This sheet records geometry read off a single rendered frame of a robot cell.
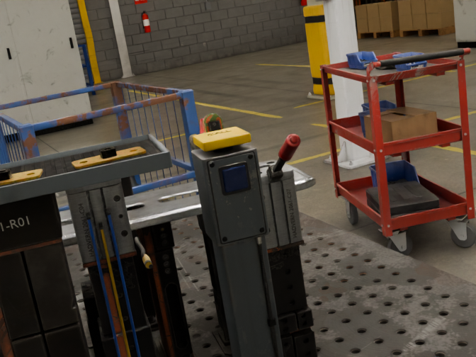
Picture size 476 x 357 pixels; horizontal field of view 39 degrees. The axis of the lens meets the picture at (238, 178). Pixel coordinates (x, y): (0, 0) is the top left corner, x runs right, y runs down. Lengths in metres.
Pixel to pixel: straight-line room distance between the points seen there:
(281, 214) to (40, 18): 8.21
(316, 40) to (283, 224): 7.15
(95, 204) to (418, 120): 2.39
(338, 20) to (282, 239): 3.95
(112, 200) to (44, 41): 8.20
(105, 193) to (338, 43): 4.07
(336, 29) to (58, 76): 5.03
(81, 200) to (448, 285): 0.79
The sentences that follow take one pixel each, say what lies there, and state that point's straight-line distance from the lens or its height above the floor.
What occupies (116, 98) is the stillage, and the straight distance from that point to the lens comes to 4.20.
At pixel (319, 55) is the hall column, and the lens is 8.12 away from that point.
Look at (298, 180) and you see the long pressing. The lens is 1.14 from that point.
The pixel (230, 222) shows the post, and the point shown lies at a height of 1.06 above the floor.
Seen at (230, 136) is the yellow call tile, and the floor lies 1.16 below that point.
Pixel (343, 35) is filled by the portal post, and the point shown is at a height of 0.95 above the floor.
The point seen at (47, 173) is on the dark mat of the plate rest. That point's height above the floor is 1.16.
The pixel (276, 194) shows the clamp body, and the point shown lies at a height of 1.03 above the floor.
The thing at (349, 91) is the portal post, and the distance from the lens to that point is 4.97.
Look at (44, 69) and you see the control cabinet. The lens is 9.11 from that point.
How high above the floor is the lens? 1.32
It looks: 15 degrees down
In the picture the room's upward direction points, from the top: 9 degrees counter-clockwise
